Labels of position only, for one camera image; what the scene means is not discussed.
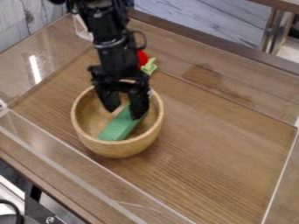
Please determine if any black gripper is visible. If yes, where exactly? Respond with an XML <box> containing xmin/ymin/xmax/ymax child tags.
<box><xmin>89</xmin><ymin>43</ymin><xmax>150</xmax><ymax>120</ymax></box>

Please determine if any green rectangular stick block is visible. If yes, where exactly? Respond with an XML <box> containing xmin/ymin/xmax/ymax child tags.
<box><xmin>98</xmin><ymin>105</ymin><xmax>145</xmax><ymax>141</ymax></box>

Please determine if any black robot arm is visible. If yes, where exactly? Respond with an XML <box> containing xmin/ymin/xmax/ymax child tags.
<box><xmin>67</xmin><ymin>0</ymin><xmax>150</xmax><ymax>120</ymax></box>

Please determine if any brown wooden bowl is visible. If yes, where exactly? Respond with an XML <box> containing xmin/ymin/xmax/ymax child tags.
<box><xmin>70</xmin><ymin>87</ymin><xmax>165</xmax><ymax>158</ymax></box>

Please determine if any red plush strawberry toy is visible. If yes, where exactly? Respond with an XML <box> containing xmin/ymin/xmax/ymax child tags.
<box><xmin>138</xmin><ymin>50</ymin><xmax>158</xmax><ymax>76</ymax></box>

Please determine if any black clamp under table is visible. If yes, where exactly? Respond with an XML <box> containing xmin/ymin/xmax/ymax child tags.
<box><xmin>0</xmin><ymin>185</ymin><xmax>69</xmax><ymax>224</ymax></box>

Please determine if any metal table leg background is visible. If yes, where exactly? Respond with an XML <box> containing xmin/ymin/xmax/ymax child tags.
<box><xmin>262</xmin><ymin>9</ymin><xmax>295</xmax><ymax>55</ymax></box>

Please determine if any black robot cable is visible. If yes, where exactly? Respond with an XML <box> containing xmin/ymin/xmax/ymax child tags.
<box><xmin>122</xmin><ymin>29</ymin><xmax>149</xmax><ymax>51</ymax></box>

